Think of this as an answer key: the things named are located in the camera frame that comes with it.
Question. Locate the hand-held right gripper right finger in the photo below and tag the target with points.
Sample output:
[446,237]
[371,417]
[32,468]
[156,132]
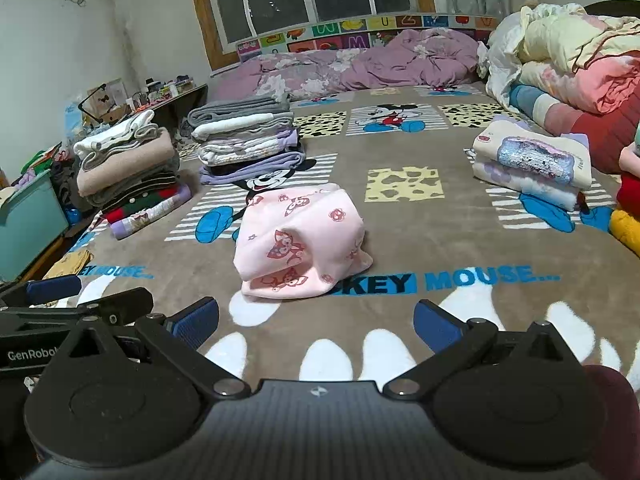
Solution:
[436,327]

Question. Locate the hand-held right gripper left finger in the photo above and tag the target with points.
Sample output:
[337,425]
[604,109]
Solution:
[196,321]

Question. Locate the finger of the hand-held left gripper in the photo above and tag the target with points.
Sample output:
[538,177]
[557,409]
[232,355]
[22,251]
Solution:
[55,287]
[117,305]

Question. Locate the pink printed garment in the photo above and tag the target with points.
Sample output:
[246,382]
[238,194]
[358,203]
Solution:
[300,240]

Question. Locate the pile of mixed clothes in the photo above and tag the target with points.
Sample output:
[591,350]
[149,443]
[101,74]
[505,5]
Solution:
[50,162]

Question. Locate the clothes stack with beige sweater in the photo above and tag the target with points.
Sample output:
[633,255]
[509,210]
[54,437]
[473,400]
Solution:
[130,165]

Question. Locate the clothes stack with grey towel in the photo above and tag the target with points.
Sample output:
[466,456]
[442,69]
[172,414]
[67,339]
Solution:
[240,140]

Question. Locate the yellow cloth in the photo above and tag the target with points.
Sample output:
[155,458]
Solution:
[67,262]

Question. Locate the teal storage box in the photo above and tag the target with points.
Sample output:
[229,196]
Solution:
[30,230]

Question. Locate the white floral folded garment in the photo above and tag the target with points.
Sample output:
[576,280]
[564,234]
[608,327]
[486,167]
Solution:
[545,192]

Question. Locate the cream sequined sweatshirt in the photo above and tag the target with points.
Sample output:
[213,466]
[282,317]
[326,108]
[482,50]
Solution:
[535,157]

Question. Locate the person's dark maroon clothing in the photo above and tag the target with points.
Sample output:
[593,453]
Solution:
[620,410]

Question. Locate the cluttered wooden desk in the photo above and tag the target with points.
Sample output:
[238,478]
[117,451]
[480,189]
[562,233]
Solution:
[180,102]

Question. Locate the yellow red plush toy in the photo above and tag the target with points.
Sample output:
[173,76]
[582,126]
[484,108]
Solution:
[627,230]

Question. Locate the purple floral quilt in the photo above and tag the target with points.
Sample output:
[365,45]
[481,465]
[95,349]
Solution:
[400,60]

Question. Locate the white crumpled quilt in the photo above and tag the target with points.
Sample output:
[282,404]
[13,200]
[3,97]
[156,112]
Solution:
[500,60]

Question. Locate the pink quilt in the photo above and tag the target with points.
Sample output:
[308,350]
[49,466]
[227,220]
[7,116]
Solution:
[595,85]

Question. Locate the colourful alphabet foam mat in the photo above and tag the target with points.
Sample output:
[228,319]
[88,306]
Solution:
[350,40]

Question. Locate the cream floral quilt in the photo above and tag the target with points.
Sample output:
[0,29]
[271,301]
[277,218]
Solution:
[570,30]

